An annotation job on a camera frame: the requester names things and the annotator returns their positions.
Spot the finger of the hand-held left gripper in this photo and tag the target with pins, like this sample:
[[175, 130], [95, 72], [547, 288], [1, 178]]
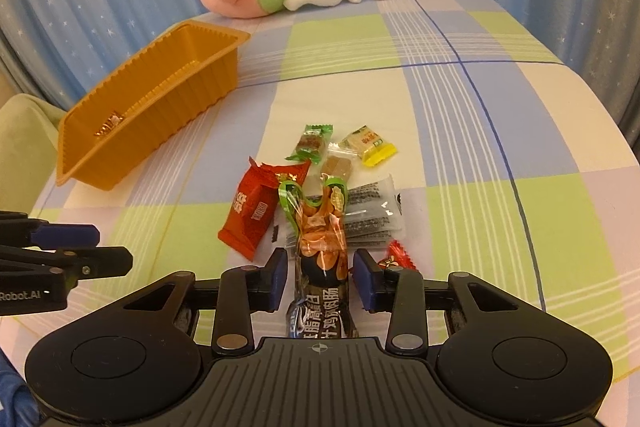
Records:
[[100, 259], [65, 235]]

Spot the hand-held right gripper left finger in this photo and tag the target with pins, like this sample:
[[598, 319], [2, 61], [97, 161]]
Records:
[[278, 279]]

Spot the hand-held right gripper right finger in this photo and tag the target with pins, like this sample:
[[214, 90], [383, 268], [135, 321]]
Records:
[[363, 282]]

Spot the small round red candy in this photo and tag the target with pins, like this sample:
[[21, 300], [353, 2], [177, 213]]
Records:
[[400, 257]]

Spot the sausage snack packet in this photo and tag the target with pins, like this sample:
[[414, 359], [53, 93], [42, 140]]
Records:
[[320, 237]]

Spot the large red snack packet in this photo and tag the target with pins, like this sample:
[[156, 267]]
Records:
[[250, 217]]

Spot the clear packet with black print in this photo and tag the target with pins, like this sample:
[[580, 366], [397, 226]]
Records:
[[372, 212]]

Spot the clear brown candy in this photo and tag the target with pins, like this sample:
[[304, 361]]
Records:
[[336, 167]]

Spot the orange plastic tray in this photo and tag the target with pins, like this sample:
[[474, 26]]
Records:
[[200, 72]]

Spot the blue cloth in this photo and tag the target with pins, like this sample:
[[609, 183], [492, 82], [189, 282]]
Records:
[[12, 392]]

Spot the light green cushion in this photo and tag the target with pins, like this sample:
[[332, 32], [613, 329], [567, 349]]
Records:
[[27, 142]]

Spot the brown gold wrapped candy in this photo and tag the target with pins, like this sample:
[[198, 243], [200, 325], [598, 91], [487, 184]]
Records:
[[110, 124]]

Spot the yellow wrapped candy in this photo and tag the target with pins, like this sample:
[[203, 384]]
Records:
[[370, 144]]

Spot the green wrapped candy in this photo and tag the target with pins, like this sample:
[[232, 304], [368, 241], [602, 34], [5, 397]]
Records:
[[311, 142]]

